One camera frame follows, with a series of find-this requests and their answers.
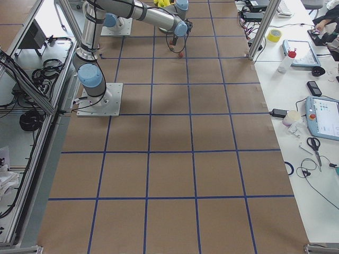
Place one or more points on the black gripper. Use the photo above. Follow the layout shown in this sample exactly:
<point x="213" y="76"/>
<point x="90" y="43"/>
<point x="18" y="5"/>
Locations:
<point x="175" y="39"/>

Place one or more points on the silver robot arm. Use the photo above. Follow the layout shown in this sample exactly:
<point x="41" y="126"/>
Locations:
<point x="170" y="18"/>

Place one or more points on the light green plate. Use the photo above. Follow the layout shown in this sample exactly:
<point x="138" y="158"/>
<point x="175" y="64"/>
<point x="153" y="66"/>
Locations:
<point x="165" y="30"/>

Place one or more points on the yellow banana bunch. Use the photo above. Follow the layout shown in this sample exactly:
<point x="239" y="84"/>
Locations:
<point x="162" y="3"/>

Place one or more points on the yellow tape roll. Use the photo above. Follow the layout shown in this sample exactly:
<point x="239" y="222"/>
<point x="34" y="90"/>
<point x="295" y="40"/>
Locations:
<point x="274" y="35"/>

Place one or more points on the red capped plastic bottle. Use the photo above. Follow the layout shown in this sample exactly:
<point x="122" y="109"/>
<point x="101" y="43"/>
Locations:
<point x="287" y="61"/>

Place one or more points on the black power adapter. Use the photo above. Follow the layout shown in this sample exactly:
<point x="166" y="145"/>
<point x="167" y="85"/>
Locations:
<point x="278" y="113"/>

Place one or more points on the upper teach pendant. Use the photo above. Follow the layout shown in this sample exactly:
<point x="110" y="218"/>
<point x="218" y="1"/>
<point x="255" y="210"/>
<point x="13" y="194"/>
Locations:
<point x="305" y="54"/>

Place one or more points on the teach pendant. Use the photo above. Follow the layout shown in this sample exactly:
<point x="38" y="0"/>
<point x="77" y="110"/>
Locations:
<point x="322" y="117"/>
<point x="305" y="54"/>

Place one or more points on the white paper cup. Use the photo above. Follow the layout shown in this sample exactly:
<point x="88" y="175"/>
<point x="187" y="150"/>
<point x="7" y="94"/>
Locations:
<point x="291" y="117"/>

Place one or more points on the grey control box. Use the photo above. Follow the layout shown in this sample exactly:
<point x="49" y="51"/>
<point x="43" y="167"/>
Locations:
<point x="34" y="39"/>

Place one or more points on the black phone remote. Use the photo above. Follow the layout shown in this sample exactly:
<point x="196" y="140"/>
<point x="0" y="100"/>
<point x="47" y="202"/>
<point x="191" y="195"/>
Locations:
<point x="313" y="88"/>

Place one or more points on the lower teach pendant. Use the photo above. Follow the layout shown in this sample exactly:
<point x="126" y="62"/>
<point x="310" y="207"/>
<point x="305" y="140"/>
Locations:
<point x="322" y="117"/>

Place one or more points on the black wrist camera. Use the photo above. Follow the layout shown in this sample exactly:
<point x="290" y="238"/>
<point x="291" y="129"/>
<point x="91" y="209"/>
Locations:
<point x="189" y="25"/>

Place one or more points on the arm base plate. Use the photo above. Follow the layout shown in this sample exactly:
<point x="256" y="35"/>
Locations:
<point x="116" y="27"/>
<point x="109" y="105"/>

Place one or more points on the aluminium frame post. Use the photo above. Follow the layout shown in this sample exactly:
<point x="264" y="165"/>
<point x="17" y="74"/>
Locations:
<point x="267" y="18"/>

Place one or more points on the black handled scissors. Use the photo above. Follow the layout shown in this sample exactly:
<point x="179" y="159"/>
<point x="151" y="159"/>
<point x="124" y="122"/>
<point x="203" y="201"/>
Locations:
<point x="314" y="143"/>

